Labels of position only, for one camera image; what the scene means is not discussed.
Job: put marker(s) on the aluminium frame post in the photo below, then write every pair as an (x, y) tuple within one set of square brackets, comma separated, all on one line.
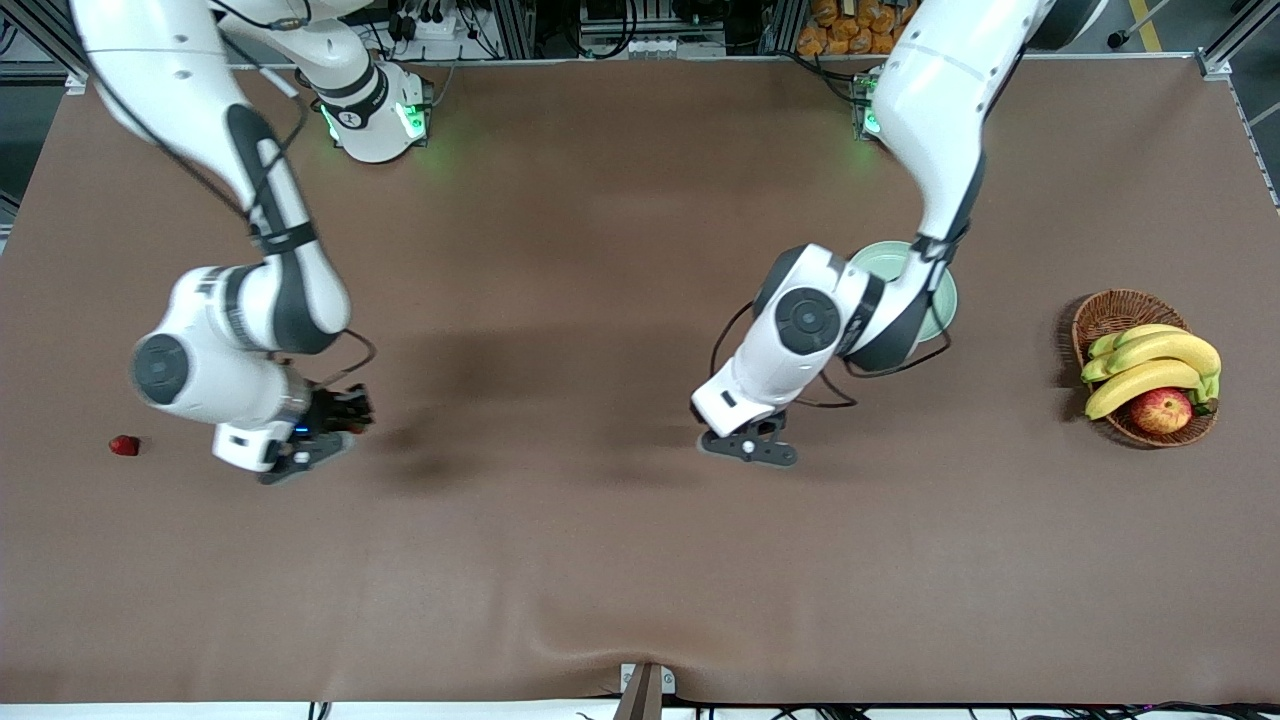
[(515, 30)]

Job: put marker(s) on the brown wicker basket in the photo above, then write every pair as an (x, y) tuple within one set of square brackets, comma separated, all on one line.
[(1105, 318)]

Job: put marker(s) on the red apple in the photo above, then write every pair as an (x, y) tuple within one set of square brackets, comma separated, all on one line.
[(1160, 412)]

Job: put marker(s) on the bag of orange buns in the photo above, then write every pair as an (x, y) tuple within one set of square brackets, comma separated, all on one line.
[(850, 30)]

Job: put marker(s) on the white socket bar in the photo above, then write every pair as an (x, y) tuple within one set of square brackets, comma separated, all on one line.
[(650, 46)]

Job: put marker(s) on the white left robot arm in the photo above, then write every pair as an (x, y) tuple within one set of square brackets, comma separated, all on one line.
[(940, 100)]

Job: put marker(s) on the grey metal pole bracket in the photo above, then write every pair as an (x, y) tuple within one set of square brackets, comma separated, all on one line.
[(645, 695)]

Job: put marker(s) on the yellow banana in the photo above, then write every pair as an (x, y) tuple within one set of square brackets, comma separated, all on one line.
[(1150, 332), (1140, 381), (1170, 350)]

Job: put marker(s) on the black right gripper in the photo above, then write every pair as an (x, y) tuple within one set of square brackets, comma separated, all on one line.
[(327, 412)]

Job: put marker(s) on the white table corner bracket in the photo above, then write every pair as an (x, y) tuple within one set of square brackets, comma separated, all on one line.
[(1216, 68)]

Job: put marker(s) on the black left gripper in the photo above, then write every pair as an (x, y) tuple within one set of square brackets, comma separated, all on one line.
[(766, 427)]

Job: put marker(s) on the light green round plate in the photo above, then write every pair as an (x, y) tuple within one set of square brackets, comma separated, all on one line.
[(885, 262)]

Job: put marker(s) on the table cover cloth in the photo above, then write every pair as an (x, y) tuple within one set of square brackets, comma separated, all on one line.
[(640, 580)]

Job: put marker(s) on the white power strip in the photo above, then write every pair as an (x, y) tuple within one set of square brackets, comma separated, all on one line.
[(440, 27)]

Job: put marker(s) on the red strawberry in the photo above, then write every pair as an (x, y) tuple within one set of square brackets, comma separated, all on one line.
[(124, 445)]

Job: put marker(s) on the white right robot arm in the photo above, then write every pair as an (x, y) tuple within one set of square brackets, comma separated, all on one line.
[(160, 80)]

